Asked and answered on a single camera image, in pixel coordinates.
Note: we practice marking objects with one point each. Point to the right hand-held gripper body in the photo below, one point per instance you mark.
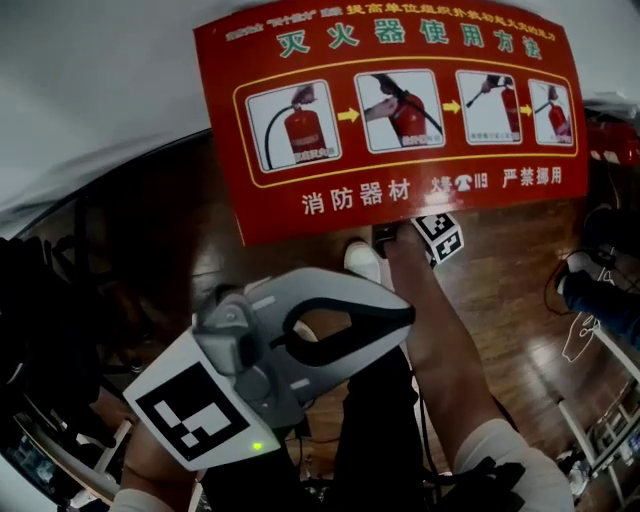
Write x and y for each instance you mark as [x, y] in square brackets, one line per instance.
[442, 240]

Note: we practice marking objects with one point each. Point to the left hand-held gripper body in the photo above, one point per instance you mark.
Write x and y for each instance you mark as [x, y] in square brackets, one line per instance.
[190, 415]

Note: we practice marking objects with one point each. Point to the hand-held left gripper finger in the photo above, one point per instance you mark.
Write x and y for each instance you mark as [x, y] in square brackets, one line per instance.
[330, 375]
[325, 282]

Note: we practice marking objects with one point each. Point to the red fire extinguisher instruction sign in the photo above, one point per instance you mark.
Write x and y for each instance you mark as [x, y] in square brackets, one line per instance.
[400, 190]

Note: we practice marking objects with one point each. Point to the person's left forearm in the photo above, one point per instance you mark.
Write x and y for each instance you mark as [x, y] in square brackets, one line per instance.
[155, 460]

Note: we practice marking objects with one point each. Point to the person's right forearm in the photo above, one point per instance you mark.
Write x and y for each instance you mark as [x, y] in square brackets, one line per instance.
[450, 360]

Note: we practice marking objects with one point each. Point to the red fire extinguisher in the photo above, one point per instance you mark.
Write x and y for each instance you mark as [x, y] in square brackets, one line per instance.
[615, 142]

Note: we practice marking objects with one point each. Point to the person's white shoe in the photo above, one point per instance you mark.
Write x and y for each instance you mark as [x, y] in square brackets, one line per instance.
[306, 332]
[361, 260]

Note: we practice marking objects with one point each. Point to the person's black trousers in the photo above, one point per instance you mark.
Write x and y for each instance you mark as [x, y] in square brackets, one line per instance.
[370, 425]

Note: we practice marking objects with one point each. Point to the black office chair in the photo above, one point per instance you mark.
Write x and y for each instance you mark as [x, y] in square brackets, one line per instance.
[40, 325]

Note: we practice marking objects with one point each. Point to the person's white shirt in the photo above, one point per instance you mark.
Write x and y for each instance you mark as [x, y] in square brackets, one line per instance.
[500, 450]

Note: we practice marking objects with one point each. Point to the black chest box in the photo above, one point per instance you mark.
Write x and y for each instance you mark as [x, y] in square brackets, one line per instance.
[495, 487]

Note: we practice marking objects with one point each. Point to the white-legged wooden table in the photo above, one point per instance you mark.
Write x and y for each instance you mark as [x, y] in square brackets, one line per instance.
[620, 355]

